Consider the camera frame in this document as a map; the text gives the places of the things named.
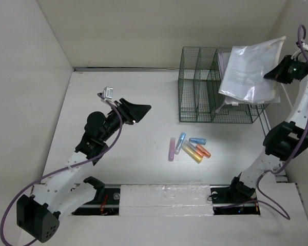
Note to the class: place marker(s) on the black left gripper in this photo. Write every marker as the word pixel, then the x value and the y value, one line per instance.
pixel 136 111

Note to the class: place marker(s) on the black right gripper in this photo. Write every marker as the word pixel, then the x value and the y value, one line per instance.
pixel 278 73

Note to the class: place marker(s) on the light blue highlighter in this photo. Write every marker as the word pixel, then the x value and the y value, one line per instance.
pixel 180 143

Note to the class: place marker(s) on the pink highlighter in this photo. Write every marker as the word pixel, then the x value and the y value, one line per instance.
pixel 171 152

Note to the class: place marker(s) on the yellow highlighter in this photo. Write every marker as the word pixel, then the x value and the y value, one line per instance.
pixel 192 151

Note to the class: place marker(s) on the dark blue highlighter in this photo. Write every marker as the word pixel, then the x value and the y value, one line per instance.
pixel 201 141

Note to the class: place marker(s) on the orange highlighter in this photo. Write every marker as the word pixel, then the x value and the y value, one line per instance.
pixel 205 152

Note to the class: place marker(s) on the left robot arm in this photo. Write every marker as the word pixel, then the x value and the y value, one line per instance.
pixel 71 186

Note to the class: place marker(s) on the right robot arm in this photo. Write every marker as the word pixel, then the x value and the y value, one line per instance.
pixel 286 140

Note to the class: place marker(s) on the white foam front board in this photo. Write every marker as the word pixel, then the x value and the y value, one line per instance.
pixel 165 200

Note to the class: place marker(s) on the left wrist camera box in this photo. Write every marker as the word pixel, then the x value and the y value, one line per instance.
pixel 107 93

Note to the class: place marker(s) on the green wire mesh organizer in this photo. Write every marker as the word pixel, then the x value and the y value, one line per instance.
pixel 198 90

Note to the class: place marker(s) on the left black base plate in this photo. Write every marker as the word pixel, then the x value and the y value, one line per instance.
pixel 107 204

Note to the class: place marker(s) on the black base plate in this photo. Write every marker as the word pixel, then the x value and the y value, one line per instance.
pixel 228 201
pixel 107 204

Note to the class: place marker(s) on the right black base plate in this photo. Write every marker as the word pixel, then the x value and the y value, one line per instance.
pixel 228 201

